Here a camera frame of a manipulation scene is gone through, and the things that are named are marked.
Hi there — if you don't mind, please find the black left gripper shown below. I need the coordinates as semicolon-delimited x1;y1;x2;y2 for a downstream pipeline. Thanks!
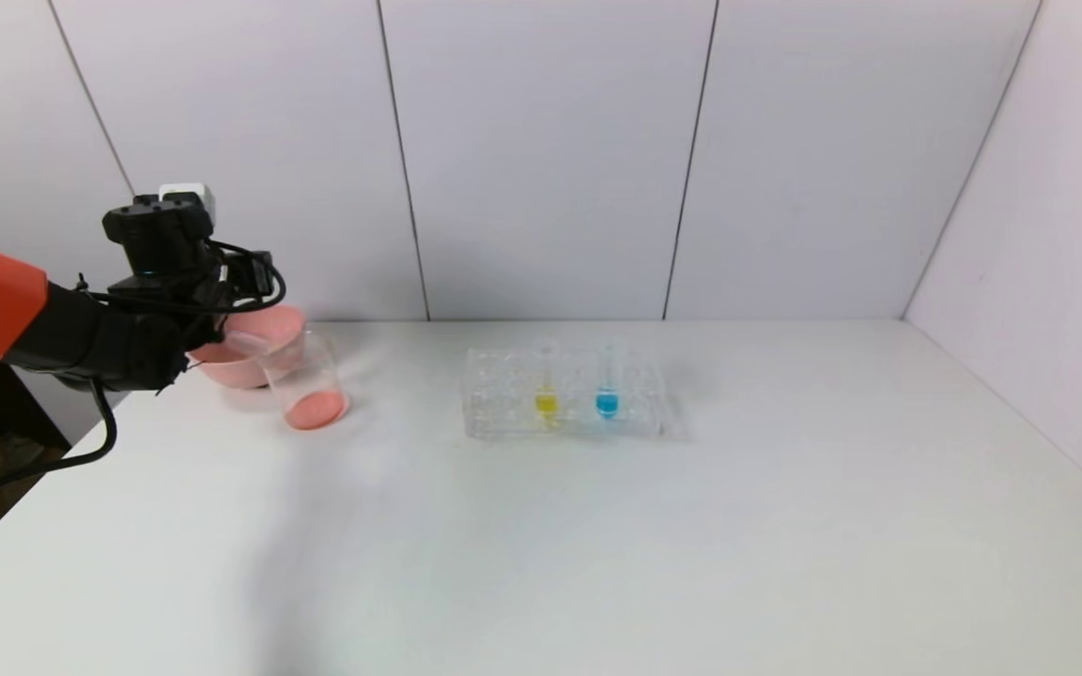
216;251;274;315

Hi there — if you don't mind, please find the yellow pigment test tube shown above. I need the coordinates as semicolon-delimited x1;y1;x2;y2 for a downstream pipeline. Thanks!
533;338;563;425

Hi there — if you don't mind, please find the clear glass beaker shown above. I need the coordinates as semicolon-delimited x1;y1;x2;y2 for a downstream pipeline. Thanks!
226;329;350;433

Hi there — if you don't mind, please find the clear acrylic test tube rack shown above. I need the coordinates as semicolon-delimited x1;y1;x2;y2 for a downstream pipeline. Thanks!
461;346;669;440

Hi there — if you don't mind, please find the blue pigment test tube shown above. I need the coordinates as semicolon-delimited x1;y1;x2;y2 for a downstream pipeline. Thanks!
595;340;622;420

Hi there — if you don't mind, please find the pink plastic bowl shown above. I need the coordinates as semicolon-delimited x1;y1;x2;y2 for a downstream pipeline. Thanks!
192;305;309;391

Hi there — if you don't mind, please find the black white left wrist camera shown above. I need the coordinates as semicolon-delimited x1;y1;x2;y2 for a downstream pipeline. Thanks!
102;184;220;283

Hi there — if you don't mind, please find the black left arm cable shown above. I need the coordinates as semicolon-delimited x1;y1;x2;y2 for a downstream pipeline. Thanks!
0;239;286;508

